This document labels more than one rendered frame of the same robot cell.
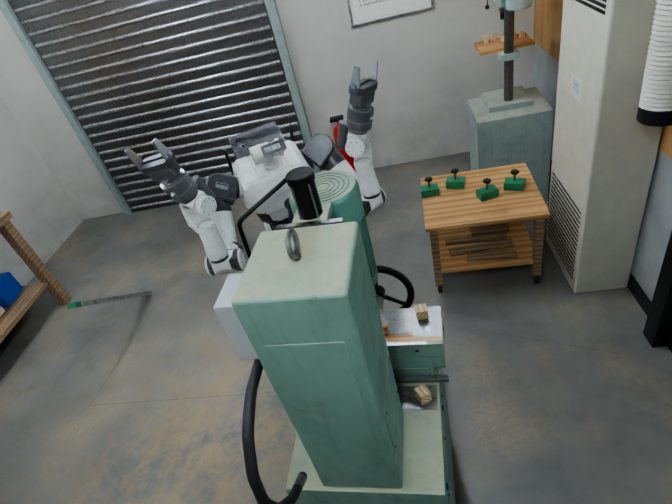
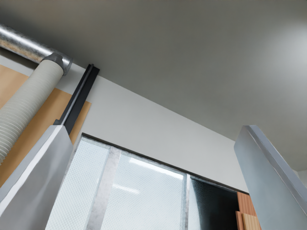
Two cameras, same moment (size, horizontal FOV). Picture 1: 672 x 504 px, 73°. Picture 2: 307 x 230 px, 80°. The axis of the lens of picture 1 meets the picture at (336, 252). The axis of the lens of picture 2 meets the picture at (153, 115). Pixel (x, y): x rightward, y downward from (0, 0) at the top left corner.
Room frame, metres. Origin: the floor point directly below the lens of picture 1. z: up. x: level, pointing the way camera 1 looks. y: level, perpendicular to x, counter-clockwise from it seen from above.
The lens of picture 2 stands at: (1.51, -0.17, 1.58)
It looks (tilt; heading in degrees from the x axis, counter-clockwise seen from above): 35 degrees up; 233
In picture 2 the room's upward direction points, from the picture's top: 10 degrees clockwise
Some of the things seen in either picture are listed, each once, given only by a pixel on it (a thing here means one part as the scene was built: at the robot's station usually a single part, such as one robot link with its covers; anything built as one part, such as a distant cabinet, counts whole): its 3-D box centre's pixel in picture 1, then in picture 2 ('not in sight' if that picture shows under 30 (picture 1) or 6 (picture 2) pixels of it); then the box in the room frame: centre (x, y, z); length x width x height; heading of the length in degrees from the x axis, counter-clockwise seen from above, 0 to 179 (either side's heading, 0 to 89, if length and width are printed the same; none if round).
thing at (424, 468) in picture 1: (371, 406); not in sight; (0.86, 0.03, 0.76); 0.57 x 0.45 x 0.09; 163
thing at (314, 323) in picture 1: (338, 373); not in sight; (0.70, 0.07, 1.16); 0.22 x 0.22 x 0.72; 73
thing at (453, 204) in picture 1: (478, 222); not in sight; (2.20, -0.90, 0.32); 0.66 x 0.57 x 0.64; 75
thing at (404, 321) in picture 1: (354, 329); not in sight; (1.10, 0.01, 0.87); 0.61 x 0.30 x 0.06; 73
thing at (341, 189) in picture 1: (336, 237); not in sight; (0.98, -0.01, 1.35); 0.18 x 0.18 x 0.31
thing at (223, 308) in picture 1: (247, 316); not in sight; (0.72, 0.22, 1.40); 0.10 x 0.06 x 0.16; 163
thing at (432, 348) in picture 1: (347, 351); not in sight; (0.96, 0.05, 0.93); 0.60 x 0.02 x 0.06; 73
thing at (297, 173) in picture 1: (309, 208); not in sight; (0.85, 0.03, 1.53); 0.08 x 0.08 x 0.17; 73
